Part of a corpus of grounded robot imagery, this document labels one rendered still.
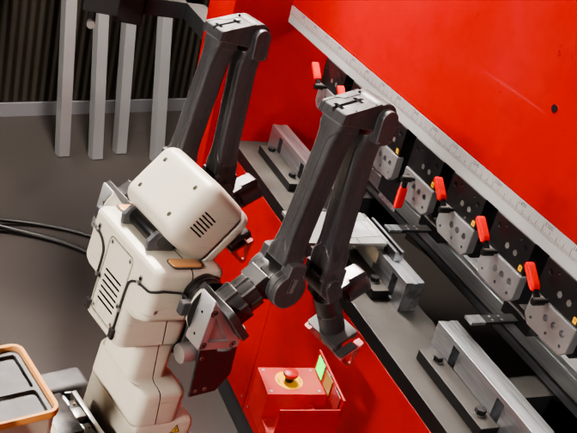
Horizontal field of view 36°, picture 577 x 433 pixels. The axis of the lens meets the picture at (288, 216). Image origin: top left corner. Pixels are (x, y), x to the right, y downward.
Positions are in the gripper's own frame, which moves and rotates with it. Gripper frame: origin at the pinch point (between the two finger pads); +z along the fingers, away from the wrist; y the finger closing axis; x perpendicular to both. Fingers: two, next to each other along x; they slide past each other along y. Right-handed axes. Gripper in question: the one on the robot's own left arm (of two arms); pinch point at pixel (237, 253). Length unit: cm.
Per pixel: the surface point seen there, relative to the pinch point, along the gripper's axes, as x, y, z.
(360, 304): -25.1, -15.4, 26.4
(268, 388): 12.8, -28.0, 17.8
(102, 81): -52, 252, 91
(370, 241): -38.7, -4.2, 19.2
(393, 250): -42.4, -9.8, 21.3
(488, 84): -63, -28, -34
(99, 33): -61, 257, 67
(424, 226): -61, -1, 30
